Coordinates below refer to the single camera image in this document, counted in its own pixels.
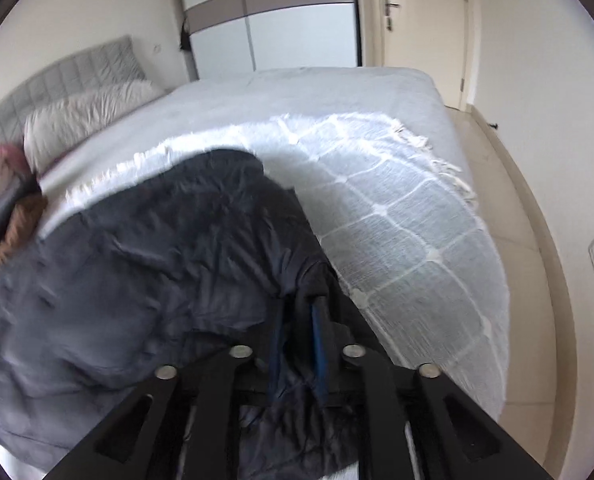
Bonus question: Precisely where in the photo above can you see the dark navy puffer jacket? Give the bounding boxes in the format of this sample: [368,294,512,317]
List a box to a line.
[0,150,370,479]

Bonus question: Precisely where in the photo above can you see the cream bedroom door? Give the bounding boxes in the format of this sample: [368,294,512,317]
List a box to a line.
[376,0,468,108]

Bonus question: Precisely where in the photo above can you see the white bed mattress sheet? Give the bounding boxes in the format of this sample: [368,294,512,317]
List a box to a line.
[39,67,472,198]

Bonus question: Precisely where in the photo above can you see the brown fur hood trim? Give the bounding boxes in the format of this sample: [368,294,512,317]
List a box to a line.
[0,193,48,266]

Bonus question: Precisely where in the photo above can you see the white sliding wardrobe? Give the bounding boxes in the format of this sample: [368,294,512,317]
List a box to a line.
[179,0,363,79]

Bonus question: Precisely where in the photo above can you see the white cream pillow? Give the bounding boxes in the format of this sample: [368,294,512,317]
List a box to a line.
[23,80,166,174]

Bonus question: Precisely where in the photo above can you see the grey padded headboard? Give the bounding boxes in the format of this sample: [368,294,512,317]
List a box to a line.
[0,36,146,143]

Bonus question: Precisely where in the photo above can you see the door handle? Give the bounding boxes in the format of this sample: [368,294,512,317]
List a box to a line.
[383,0,400,32]

